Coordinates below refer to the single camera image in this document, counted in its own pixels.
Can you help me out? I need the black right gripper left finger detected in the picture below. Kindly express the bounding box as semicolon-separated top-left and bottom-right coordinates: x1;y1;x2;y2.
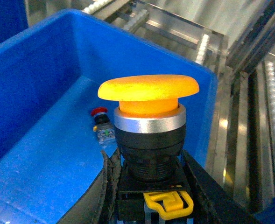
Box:
58;149;121;224

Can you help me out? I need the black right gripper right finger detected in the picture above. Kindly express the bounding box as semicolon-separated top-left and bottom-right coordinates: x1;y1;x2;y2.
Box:
181;150;260;224

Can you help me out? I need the red mushroom push button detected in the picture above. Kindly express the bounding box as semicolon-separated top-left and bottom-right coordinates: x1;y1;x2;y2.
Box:
91;107;115;146

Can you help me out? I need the yellow mushroom push button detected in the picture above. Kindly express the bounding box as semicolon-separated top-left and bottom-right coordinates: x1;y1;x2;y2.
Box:
98;74;199;221

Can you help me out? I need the blue right plastic bin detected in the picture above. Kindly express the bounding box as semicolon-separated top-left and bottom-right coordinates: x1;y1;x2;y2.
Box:
0;10;217;224

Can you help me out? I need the blue plastic bin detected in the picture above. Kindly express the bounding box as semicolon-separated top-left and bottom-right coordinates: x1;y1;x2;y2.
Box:
0;0;28;43
0;10;217;224

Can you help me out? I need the blue middle plastic bin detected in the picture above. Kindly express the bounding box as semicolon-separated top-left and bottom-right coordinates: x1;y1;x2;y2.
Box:
0;0;28;43

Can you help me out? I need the metal roller rack frame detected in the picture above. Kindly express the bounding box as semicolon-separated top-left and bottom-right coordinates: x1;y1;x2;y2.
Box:
25;0;275;224

